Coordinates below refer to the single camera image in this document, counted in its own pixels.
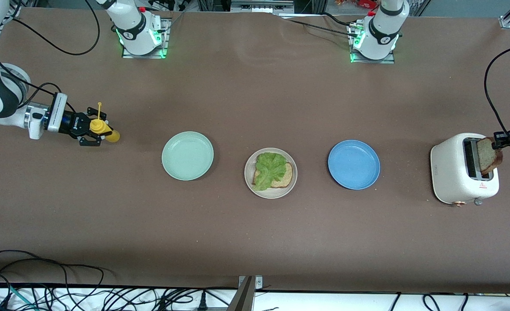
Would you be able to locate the brown bread slice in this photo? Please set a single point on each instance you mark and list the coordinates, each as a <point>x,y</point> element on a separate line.
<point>486,157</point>
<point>286,178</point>

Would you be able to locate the beige plate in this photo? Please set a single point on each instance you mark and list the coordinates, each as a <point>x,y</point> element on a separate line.
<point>276,193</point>

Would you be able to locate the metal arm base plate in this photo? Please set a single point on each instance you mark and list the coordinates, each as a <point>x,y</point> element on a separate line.
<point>371,61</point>
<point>142,55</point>

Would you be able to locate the black power plug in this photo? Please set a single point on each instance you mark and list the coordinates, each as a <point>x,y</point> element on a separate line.
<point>202,302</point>

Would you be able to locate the blue plate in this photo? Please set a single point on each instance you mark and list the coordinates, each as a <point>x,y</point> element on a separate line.
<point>353,164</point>

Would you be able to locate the aluminium bracket plate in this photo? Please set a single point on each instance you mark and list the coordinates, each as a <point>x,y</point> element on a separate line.
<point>258,283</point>

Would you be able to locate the white shelf board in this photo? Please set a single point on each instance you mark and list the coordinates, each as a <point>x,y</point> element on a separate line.
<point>324,302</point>

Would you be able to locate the red package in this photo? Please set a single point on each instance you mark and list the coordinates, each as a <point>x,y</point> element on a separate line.
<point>358,3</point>

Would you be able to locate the green lettuce leaf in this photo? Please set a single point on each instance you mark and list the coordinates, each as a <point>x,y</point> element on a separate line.
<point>270,166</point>

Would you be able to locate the grey metal box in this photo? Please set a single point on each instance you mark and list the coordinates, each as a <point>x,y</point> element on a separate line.
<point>261,5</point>

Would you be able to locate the white toaster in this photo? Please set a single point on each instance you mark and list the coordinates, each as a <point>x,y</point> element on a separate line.
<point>449,172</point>

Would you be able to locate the grey metal beam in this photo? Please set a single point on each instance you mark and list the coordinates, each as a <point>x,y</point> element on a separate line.
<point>242,300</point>

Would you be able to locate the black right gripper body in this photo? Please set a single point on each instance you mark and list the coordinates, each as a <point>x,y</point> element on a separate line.
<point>74,123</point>

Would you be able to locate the yellow squeeze bottle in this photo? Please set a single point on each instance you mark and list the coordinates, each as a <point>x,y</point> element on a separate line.
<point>96,126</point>

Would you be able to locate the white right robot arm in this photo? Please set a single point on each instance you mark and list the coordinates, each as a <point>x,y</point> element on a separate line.
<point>136,32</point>

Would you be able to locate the mint green plate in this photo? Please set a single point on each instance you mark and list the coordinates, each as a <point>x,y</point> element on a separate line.
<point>187,155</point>

